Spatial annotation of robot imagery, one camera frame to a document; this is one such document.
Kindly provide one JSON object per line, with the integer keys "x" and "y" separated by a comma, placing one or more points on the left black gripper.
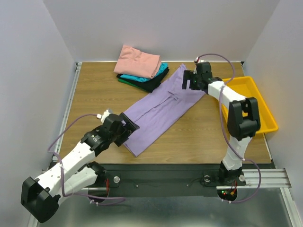
{"x": 129, "y": 127}

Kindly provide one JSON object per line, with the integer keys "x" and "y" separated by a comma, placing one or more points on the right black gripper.
{"x": 189, "y": 80}

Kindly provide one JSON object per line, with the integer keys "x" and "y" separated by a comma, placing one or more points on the purple t shirt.
{"x": 159, "y": 110}

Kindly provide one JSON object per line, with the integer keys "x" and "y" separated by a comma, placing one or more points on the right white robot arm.
{"x": 243, "y": 116}

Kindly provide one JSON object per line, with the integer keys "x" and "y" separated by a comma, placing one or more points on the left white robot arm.
{"x": 43, "y": 195}

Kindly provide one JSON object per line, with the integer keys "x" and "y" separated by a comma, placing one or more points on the cyan folded t shirt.
{"x": 141, "y": 76}

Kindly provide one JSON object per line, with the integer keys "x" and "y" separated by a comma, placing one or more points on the yellow plastic tray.
{"x": 247, "y": 87}

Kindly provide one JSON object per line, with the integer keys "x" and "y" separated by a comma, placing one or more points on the green folded t shirt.
{"x": 128, "y": 83}

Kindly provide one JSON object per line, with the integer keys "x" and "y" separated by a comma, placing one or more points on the black folded t shirt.
{"x": 150, "y": 85}

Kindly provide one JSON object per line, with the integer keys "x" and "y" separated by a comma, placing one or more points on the pink folded t shirt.
{"x": 131, "y": 59}

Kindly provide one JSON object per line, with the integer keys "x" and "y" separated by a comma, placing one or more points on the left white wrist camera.
{"x": 104, "y": 115}

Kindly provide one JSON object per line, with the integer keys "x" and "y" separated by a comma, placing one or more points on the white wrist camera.
{"x": 104, "y": 115}
{"x": 198, "y": 60}

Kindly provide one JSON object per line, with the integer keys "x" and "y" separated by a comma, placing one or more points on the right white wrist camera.
{"x": 198, "y": 60}

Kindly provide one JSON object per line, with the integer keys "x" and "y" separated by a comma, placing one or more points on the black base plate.
{"x": 162, "y": 180}

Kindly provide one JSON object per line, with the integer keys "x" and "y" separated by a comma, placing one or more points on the left aluminium rail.
{"x": 68, "y": 102}

